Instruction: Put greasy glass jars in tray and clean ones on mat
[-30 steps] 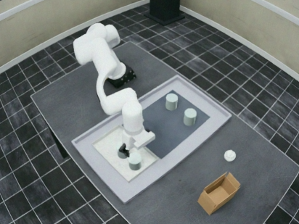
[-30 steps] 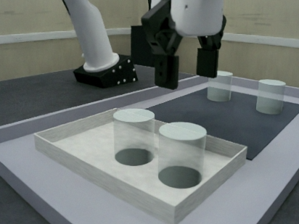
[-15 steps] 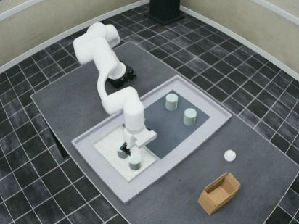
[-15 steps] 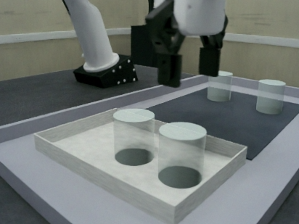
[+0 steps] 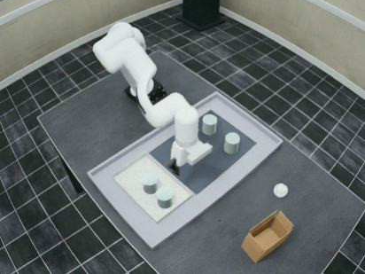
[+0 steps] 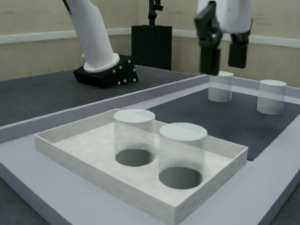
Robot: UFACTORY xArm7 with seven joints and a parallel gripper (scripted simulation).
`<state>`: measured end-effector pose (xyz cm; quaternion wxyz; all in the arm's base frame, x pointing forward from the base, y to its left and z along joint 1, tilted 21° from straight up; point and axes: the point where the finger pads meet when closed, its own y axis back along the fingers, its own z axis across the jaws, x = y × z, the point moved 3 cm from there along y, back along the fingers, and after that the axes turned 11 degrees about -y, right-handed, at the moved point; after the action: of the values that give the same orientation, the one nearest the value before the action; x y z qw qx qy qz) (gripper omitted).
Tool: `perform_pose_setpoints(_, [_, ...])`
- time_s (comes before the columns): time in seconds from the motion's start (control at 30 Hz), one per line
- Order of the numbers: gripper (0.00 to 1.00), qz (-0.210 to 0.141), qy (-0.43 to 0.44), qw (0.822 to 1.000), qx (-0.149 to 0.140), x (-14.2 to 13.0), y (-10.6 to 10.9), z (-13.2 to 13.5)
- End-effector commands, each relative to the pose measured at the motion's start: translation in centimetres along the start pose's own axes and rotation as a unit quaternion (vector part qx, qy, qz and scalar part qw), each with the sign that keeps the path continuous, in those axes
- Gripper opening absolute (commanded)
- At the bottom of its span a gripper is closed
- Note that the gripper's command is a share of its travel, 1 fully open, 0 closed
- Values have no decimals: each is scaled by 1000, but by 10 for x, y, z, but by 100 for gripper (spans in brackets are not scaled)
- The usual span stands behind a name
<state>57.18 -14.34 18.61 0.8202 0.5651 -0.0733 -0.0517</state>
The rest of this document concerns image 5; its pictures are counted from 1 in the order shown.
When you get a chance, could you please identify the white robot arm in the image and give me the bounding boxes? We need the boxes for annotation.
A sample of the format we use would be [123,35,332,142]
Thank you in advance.
[93,22,213,164]

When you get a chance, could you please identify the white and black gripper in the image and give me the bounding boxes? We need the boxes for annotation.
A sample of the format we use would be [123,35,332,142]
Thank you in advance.
[168,140,190,176]

